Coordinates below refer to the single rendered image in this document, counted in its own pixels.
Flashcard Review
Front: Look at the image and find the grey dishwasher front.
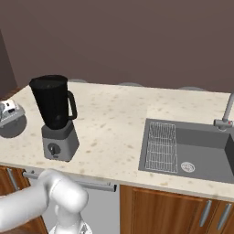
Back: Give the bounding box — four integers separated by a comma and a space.
41, 182, 121, 234

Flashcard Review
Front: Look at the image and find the grey cupboard handle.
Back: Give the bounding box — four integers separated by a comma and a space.
217, 202, 233, 231
198, 199, 213, 229
5, 166, 20, 193

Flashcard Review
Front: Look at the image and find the brown wooden cupboard door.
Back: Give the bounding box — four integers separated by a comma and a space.
211, 199, 234, 234
0, 165, 48, 234
119, 185, 218, 234

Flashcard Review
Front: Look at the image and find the grey round stool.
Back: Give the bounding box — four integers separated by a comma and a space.
177, 86, 205, 91
118, 81, 144, 88
68, 78, 89, 84

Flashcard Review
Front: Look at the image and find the black jug grey base blender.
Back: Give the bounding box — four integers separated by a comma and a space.
28, 74, 80, 163

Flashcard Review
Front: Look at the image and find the grey dishwasher handle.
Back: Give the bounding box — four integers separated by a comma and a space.
22, 171, 118, 193

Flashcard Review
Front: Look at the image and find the wire rack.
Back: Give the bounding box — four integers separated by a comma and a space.
144, 121, 179, 174

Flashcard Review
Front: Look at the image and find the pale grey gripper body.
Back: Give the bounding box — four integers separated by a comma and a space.
0, 105, 27, 129

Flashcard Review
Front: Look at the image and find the grey sink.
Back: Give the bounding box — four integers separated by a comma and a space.
137, 118, 234, 185

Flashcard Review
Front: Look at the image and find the grey tap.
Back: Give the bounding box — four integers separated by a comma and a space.
213, 92, 234, 130

